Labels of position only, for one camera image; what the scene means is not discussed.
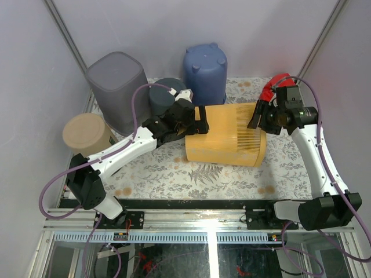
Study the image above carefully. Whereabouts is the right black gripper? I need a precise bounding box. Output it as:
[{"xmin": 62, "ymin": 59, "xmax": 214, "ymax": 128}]
[{"xmin": 246, "ymin": 99, "xmax": 284, "ymax": 136}]

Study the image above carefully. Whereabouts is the yellow mesh waste basket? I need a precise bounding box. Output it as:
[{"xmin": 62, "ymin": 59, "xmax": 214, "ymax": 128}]
[{"xmin": 185, "ymin": 103, "xmax": 267, "ymax": 167}]

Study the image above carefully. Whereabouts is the blue plastic bucket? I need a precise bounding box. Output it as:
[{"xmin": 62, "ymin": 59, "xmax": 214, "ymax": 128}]
[{"xmin": 183, "ymin": 42, "xmax": 228, "ymax": 106}]

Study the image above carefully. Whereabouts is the grey mesh waste basket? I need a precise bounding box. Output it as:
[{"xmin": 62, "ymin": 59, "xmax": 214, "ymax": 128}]
[{"xmin": 85, "ymin": 52, "xmax": 148, "ymax": 136}]

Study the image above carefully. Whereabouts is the beige bin with black rim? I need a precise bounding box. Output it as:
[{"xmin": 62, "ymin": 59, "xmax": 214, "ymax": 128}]
[{"xmin": 62, "ymin": 113, "xmax": 118, "ymax": 157}]

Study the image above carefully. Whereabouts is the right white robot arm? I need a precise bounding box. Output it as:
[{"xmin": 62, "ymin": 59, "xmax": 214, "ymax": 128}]
[{"xmin": 248, "ymin": 85, "xmax": 362, "ymax": 231}]

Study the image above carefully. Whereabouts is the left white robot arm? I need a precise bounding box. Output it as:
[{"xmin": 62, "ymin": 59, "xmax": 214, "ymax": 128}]
[{"xmin": 66, "ymin": 98, "xmax": 209, "ymax": 229}]

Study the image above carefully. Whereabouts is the red object behind basket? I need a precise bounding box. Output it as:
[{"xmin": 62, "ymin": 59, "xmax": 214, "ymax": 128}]
[{"xmin": 259, "ymin": 73, "xmax": 295, "ymax": 101}]

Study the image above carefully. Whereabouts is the floral table cloth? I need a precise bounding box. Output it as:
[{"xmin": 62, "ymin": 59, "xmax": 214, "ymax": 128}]
[{"xmin": 78, "ymin": 76, "xmax": 328, "ymax": 200}]

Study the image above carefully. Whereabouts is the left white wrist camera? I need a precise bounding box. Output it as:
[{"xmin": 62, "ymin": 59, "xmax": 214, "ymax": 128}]
[{"xmin": 169, "ymin": 88, "xmax": 193, "ymax": 102}]

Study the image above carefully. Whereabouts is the aluminium mounting rail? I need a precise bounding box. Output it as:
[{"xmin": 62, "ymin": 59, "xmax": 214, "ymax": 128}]
[{"xmin": 43, "ymin": 207, "xmax": 356, "ymax": 244}]

